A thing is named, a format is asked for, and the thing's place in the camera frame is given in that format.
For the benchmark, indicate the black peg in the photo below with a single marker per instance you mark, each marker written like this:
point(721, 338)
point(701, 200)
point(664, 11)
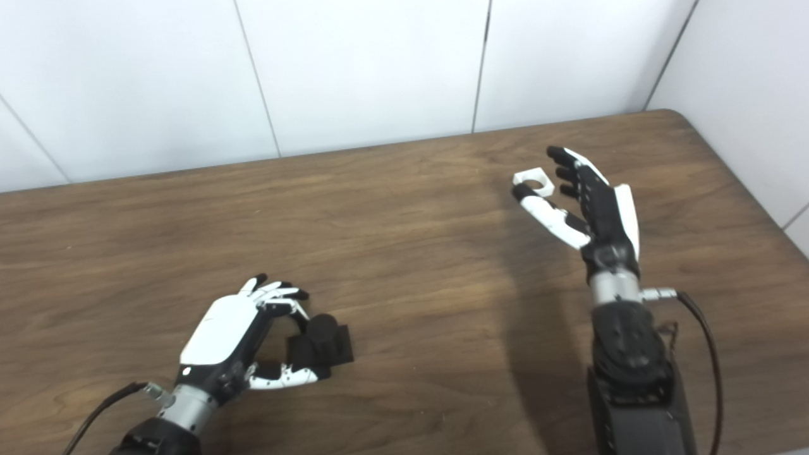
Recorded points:
point(322, 344)

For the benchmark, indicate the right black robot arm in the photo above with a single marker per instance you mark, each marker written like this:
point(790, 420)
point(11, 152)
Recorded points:
point(632, 379)

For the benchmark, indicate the white square piece with hole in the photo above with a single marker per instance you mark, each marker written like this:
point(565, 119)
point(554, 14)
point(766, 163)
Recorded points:
point(528, 173)

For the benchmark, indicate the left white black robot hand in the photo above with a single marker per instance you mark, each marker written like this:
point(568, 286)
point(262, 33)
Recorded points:
point(221, 332)

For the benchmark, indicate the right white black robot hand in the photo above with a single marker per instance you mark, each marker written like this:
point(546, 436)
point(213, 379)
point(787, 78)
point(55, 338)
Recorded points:
point(607, 215)

